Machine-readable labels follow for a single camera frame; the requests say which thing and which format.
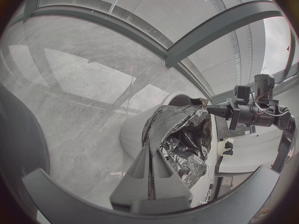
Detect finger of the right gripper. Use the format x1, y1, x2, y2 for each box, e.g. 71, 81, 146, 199
207, 104, 231, 120

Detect white trash bin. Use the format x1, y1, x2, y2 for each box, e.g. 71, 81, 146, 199
120, 91, 195, 159

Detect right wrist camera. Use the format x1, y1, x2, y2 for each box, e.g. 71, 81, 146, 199
234, 85, 251, 100

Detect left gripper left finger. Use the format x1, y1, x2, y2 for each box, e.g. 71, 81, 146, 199
109, 146, 151, 212

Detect black garment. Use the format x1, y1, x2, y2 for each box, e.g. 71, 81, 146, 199
223, 142, 234, 156

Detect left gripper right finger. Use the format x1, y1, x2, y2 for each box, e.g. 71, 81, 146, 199
151, 148, 193, 207

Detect black plastic bag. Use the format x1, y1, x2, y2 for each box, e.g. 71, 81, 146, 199
142, 97, 213, 191

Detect white laundry basket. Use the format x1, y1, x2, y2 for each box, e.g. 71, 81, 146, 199
217, 140, 234, 157

